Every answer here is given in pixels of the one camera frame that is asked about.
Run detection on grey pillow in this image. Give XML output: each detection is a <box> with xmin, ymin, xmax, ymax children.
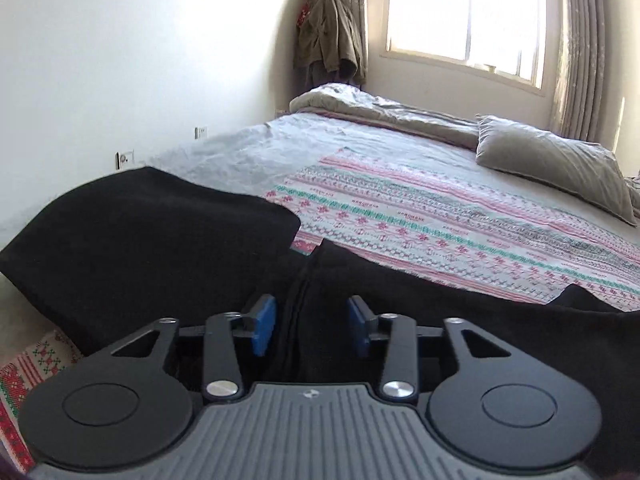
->
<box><xmin>475</xmin><ymin>115</ymin><xmax>639</xmax><ymax>226</ymax></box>

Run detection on grey duvet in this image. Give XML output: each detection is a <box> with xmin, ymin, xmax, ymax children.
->
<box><xmin>289</xmin><ymin>82</ymin><xmax>482</xmax><ymax>150</ymax></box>

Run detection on striped patterned blanket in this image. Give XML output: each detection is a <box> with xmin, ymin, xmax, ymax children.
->
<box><xmin>0</xmin><ymin>147</ymin><xmax>640</xmax><ymax>476</ymax></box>

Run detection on folded black garment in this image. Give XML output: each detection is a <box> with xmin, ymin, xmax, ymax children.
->
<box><xmin>0</xmin><ymin>167</ymin><xmax>302</xmax><ymax>357</ymax></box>

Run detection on red patterned hanging cloth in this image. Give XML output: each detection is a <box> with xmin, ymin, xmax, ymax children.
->
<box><xmin>297</xmin><ymin>0</ymin><xmax>329</xmax><ymax>29</ymax></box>

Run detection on black pants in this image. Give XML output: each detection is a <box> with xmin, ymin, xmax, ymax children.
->
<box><xmin>262</xmin><ymin>239</ymin><xmax>640</xmax><ymax>466</ymax></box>

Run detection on bed with grey sheet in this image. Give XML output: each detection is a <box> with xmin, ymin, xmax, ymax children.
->
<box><xmin>0</xmin><ymin>110</ymin><xmax>640</xmax><ymax>341</ymax></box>

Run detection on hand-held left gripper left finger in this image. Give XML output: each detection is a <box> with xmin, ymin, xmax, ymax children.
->
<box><xmin>107</xmin><ymin>294</ymin><xmax>277</xmax><ymax>402</ymax></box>

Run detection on hanging olive jacket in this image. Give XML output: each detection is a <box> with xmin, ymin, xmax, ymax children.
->
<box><xmin>292</xmin><ymin>0</ymin><xmax>371</xmax><ymax>86</ymax></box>

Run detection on window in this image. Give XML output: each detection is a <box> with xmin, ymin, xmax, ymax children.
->
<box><xmin>384</xmin><ymin>0</ymin><xmax>548</xmax><ymax>93</ymax></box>

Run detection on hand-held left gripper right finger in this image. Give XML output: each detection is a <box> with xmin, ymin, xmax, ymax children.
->
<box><xmin>348</xmin><ymin>295</ymin><xmax>507</xmax><ymax>402</ymax></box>

